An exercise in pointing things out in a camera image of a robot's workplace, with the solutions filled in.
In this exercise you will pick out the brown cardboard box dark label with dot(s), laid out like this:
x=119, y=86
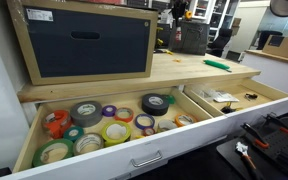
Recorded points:
x=284, y=46

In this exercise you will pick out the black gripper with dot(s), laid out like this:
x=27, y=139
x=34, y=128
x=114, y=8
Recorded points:
x=179, y=6

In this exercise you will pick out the red thin tape roll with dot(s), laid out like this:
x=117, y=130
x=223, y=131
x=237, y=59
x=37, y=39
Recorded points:
x=117, y=116

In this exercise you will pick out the wooden tape drawer white front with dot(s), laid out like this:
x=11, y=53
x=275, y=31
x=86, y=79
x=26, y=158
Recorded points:
x=94, y=166

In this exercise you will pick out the large green tape roll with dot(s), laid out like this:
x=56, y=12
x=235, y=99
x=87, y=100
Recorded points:
x=37, y=158

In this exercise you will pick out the cardboard box with dark panel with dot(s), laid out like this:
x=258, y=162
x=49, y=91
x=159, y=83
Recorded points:
x=84, y=50

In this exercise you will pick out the yellow green tape roll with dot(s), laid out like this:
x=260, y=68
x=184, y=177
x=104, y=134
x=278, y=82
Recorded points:
x=105, y=138

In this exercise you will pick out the black fabric tote bag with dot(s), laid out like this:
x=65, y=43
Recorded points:
x=195, y=38

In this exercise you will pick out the small teal tape roll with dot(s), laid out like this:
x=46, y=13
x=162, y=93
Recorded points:
x=67, y=135

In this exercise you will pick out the large black tape roll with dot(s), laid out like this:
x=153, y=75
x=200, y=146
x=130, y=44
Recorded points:
x=150, y=106

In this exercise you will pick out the small yellow clip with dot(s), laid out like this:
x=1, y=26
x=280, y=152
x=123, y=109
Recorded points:
x=169, y=52

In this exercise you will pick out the black pegboard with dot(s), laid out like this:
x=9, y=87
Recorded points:
x=274, y=150

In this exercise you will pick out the blue thin tape roll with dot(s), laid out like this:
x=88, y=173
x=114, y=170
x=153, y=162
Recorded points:
x=137, y=123

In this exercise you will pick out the black clamp mount with screw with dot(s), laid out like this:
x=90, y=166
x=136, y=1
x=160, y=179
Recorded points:
x=250, y=96

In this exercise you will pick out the large grey duct tape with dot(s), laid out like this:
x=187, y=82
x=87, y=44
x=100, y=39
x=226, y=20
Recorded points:
x=79, y=118

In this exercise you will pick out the white shelving unit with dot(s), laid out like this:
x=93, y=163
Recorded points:
x=217, y=13

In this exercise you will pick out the white headed hand tool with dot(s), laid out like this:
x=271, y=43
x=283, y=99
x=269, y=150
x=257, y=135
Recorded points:
x=242, y=148

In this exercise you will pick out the black mesh office chair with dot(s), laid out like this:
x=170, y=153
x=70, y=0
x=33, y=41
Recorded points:
x=221, y=40

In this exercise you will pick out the small purple tape roll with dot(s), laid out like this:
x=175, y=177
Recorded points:
x=104, y=111

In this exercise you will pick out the grey round shade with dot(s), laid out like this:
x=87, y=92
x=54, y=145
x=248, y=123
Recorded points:
x=285, y=6

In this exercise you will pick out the orange thin tape roll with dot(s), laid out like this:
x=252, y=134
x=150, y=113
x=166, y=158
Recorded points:
x=180, y=116

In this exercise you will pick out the white counter wooden top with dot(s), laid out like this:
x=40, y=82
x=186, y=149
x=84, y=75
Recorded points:
x=274, y=71

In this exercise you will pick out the clear plastic box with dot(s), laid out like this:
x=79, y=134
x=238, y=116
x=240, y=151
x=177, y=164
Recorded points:
x=204, y=92

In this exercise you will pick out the grey white tape roll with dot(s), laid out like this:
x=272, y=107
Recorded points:
x=77, y=146

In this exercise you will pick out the silver foil bag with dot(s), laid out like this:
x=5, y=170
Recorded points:
x=225, y=97

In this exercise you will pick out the wooden tool drawer white front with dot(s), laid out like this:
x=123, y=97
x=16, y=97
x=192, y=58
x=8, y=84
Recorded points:
x=267, y=110

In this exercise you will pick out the small green tape roll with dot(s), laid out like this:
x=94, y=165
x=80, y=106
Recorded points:
x=170, y=99

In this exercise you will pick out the yellow black clamps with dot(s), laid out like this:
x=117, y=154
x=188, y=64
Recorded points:
x=159, y=35

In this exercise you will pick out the small brown red tape roll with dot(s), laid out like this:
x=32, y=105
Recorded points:
x=144, y=131

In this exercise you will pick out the small yellow round object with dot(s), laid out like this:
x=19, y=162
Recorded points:
x=188, y=15

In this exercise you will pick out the white clear tape roll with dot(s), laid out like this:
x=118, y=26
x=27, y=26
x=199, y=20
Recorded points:
x=160, y=126

